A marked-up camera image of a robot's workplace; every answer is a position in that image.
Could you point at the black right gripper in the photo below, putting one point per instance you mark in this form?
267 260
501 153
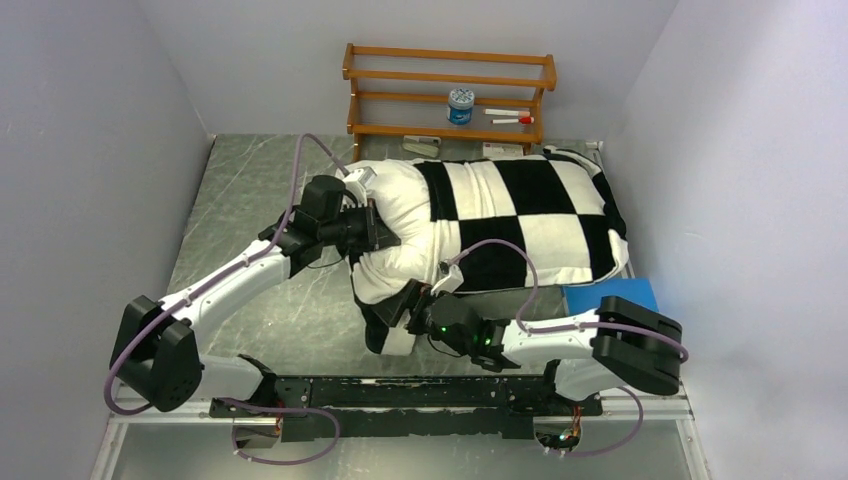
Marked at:
416 294

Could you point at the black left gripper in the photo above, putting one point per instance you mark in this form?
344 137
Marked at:
378 234

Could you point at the white pillow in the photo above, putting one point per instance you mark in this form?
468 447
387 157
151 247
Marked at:
402 199

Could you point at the black white checkered pillowcase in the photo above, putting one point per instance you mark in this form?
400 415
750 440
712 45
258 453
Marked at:
547 219

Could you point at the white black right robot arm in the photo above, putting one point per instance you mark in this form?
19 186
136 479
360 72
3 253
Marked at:
608 343

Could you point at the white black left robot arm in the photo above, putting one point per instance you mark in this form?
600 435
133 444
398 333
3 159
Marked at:
156 351

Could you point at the small white red box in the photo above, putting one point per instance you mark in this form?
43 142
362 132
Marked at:
492 150

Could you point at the blue white round jar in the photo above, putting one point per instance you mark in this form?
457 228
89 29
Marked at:
460 106

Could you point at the white marker pen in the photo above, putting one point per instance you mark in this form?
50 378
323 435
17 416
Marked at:
507 113

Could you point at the red capped marker pen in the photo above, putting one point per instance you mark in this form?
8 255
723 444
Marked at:
525 120

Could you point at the wooden shelf rack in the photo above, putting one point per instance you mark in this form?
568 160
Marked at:
403 91

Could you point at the blue foam block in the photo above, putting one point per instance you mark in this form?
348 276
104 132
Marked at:
579 299

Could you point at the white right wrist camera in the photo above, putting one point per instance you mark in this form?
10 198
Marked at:
450 278

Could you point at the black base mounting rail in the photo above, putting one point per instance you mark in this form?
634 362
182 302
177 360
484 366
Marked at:
507 406

